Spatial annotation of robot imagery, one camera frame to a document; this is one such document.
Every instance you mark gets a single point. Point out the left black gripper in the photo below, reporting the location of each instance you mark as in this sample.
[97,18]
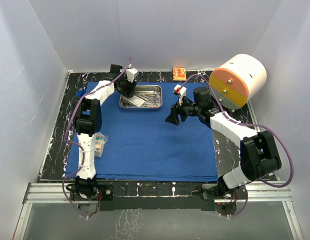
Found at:
[129,92]

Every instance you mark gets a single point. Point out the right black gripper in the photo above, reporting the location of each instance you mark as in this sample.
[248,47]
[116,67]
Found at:
[173,117]

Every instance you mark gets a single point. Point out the metal instrument tray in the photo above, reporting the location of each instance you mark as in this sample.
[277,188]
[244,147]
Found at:
[126,105]

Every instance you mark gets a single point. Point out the blue surgical drape cloth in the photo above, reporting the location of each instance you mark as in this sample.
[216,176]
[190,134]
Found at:
[140,145]

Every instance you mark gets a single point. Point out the green packaged surgical supplies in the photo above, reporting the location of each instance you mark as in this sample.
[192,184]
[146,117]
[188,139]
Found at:
[102,150]

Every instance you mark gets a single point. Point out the glove packet teal orange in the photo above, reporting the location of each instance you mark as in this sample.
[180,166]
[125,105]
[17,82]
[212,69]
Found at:
[99,142]

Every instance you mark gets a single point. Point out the white suture packet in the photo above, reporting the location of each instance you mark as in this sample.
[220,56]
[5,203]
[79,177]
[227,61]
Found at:
[136,101]

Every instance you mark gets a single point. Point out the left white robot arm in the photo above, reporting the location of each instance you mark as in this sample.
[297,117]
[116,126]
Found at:
[88,122]

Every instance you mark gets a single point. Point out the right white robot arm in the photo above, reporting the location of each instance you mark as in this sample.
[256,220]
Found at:
[258,151]

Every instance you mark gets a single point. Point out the steel surgical scissors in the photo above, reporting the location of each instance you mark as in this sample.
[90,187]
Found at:
[151,100]

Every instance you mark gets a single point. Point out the small orange circuit board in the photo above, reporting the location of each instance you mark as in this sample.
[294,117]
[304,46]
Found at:
[179,74]

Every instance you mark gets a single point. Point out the small blue plastic tool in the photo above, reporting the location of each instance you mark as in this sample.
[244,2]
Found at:
[80,92]

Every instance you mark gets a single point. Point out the white cylindrical drawer container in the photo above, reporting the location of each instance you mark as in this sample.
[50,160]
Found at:
[237,80]

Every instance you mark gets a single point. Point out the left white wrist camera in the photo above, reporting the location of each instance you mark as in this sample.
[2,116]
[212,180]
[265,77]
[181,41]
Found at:
[131,73]

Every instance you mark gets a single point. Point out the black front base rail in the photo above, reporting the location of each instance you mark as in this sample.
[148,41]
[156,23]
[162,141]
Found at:
[148,195]

